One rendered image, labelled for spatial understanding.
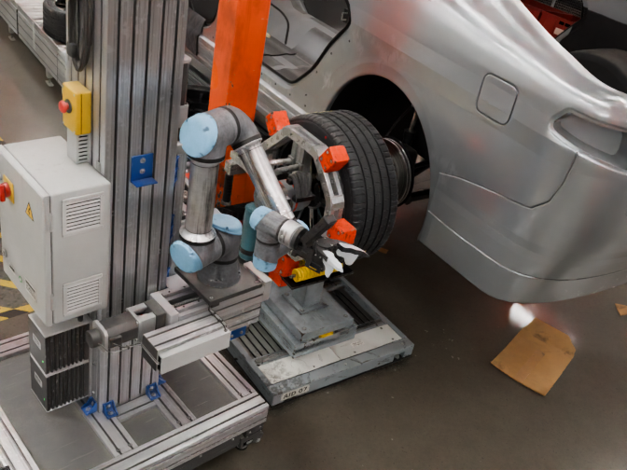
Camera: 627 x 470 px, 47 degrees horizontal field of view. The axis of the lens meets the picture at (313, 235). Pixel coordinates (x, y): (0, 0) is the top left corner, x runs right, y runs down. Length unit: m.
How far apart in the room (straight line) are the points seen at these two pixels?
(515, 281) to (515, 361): 1.11
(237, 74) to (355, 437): 1.65
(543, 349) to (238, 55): 2.20
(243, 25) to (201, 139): 1.15
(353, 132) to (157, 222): 0.93
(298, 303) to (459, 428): 0.93
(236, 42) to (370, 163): 0.79
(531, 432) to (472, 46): 1.77
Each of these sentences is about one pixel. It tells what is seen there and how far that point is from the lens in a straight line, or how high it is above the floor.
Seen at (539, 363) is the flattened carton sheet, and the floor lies 0.01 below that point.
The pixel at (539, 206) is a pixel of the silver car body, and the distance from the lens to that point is 2.67.
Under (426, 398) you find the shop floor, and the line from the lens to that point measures 3.49.
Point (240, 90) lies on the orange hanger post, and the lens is 3.26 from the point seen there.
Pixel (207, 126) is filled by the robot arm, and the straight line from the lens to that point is 2.07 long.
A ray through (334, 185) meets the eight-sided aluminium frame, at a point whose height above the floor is 1.01.
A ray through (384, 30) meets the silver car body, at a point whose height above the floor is 1.50.
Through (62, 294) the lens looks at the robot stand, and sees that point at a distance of 2.33.
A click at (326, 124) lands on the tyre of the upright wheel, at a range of 2.92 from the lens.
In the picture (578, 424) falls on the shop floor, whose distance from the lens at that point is 3.72.
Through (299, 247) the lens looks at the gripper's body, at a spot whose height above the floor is 1.20.
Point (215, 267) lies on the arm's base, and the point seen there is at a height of 0.89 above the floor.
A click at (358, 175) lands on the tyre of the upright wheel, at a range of 2.82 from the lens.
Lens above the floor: 2.31
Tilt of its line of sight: 32 degrees down
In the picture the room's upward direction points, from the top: 12 degrees clockwise
